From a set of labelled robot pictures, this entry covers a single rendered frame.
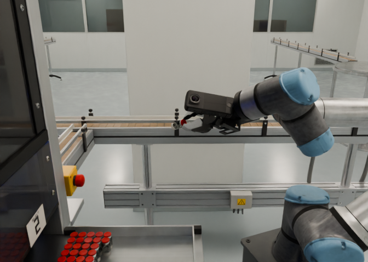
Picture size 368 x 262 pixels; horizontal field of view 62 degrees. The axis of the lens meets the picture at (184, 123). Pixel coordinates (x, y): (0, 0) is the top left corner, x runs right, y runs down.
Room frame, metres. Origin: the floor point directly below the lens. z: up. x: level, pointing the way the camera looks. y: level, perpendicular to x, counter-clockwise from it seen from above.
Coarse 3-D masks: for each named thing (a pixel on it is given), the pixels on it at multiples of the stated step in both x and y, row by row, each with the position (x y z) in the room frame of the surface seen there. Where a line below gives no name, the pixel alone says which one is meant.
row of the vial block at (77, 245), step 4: (80, 232) 0.69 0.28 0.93; (84, 232) 0.69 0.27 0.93; (80, 236) 0.68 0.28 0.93; (84, 236) 0.68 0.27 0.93; (76, 240) 0.66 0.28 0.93; (80, 240) 0.66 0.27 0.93; (76, 244) 0.65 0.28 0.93; (80, 244) 0.65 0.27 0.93; (76, 248) 0.63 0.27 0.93; (80, 248) 0.64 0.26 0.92; (72, 252) 0.62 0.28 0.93; (76, 252) 0.62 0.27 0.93; (72, 256) 0.61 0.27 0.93; (76, 256) 0.61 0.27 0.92; (68, 260) 0.59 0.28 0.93; (72, 260) 0.59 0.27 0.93
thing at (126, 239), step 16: (112, 240) 0.72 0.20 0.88; (128, 240) 0.72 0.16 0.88; (144, 240) 0.72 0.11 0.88; (160, 240) 0.72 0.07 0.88; (176, 240) 0.72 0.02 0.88; (192, 240) 0.72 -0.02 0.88; (112, 256) 0.66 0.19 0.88; (128, 256) 0.66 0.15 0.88; (144, 256) 0.66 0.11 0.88; (160, 256) 0.66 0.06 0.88; (176, 256) 0.66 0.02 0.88; (192, 256) 0.66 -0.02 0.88
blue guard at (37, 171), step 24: (48, 144) 0.73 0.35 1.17; (24, 168) 0.60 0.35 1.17; (48, 168) 0.71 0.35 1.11; (0, 192) 0.50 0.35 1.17; (24, 192) 0.58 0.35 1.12; (48, 192) 0.69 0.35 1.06; (0, 216) 0.49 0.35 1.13; (24, 216) 0.56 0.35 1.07; (48, 216) 0.67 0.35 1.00; (0, 240) 0.47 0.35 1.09; (24, 240) 0.55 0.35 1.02
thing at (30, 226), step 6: (42, 204) 0.65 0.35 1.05; (42, 210) 0.64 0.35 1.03; (36, 216) 0.61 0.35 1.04; (42, 216) 0.64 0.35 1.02; (30, 222) 0.58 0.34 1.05; (36, 222) 0.60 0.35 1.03; (42, 222) 0.63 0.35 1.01; (30, 228) 0.57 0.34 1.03; (42, 228) 0.63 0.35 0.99; (30, 234) 0.57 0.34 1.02; (30, 240) 0.57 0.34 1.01; (30, 246) 0.56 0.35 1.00
